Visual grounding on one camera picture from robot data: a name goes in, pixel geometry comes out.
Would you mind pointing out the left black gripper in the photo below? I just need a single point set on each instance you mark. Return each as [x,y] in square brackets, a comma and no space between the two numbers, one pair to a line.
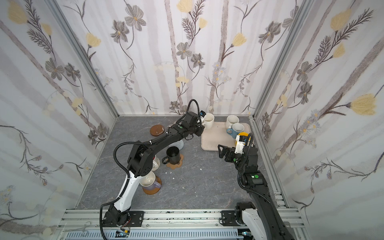
[199,129]

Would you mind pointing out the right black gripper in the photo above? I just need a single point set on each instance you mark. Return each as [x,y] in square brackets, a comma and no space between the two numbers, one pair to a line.
[229,153]

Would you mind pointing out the grey round felt coaster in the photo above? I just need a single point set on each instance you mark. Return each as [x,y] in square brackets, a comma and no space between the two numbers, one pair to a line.
[179,144]

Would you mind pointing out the black mug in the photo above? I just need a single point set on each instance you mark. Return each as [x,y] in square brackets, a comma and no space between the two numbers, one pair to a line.
[172,157]

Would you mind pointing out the dark brown round coaster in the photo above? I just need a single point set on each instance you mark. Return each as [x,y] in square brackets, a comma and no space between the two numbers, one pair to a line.
[157,130]

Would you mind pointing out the brown paw print coaster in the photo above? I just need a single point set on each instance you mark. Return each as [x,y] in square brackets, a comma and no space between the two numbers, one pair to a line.
[178,165]

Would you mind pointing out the white mug red inside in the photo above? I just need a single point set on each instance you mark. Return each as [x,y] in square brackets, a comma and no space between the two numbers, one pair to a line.
[156,163]

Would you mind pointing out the lavender mug white inside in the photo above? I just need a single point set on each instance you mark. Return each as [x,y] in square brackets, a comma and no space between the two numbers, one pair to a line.
[149,182]

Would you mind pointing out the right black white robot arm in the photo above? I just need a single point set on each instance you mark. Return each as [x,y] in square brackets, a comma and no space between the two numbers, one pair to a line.
[260,216]

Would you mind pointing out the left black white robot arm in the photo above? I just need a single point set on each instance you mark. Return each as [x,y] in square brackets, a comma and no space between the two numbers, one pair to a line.
[140,163]

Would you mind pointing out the beige serving tray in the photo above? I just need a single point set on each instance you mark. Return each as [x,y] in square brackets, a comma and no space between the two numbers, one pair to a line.
[216,135]

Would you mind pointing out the yellow mug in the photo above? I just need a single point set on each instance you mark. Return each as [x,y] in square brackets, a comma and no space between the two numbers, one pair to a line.
[243,136]

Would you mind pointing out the blue mug white inside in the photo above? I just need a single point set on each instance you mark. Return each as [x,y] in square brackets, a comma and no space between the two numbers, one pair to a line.
[235,129]

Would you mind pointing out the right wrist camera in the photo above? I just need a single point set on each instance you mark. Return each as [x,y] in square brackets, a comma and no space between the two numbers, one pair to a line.
[239,146]

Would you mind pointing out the white slotted cable duct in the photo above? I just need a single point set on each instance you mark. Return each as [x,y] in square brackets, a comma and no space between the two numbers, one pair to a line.
[174,234]

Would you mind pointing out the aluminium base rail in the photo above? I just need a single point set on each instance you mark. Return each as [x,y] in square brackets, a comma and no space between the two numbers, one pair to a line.
[84,224]

